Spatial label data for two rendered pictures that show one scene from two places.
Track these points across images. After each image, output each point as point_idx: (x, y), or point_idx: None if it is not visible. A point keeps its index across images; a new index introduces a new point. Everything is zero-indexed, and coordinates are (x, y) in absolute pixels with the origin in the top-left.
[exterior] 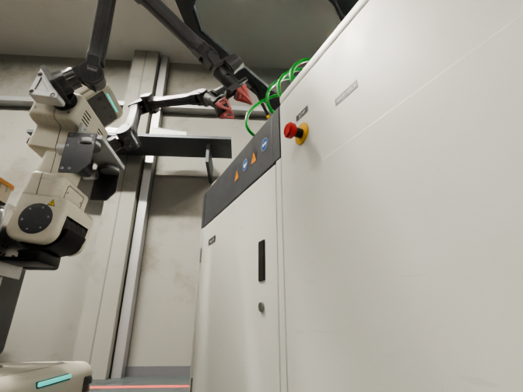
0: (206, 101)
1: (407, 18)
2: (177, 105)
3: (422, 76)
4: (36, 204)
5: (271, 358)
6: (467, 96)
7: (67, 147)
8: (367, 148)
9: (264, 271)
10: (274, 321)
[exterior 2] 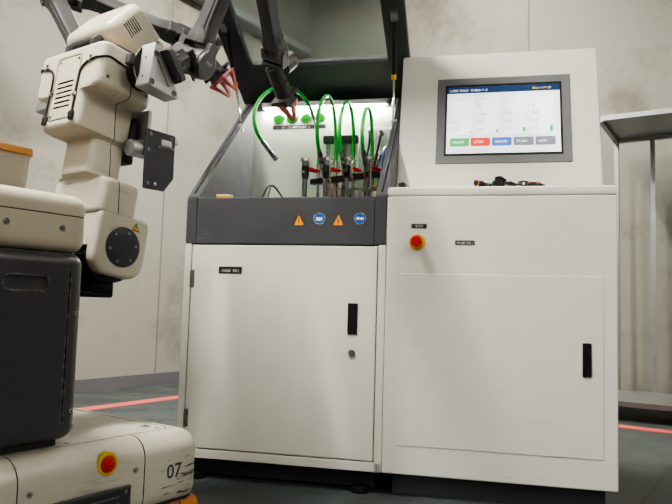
0: None
1: (513, 233)
2: None
3: (513, 270)
4: (121, 229)
5: (363, 386)
6: (529, 293)
7: (148, 152)
8: (475, 286)
9: (356, 328)
10: (369, 364)
